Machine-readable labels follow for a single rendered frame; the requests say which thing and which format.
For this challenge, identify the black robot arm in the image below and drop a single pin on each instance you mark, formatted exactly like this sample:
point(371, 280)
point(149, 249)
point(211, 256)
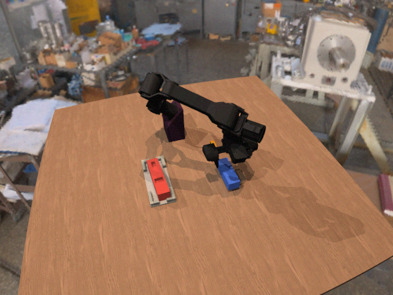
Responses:
point(224, 115)

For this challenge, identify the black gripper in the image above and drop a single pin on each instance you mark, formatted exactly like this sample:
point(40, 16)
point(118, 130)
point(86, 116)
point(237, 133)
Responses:
point(212, 152)

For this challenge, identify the red rectangular block with two sockets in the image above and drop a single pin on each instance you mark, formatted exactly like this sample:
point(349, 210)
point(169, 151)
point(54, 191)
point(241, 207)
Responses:
point(158, 179)

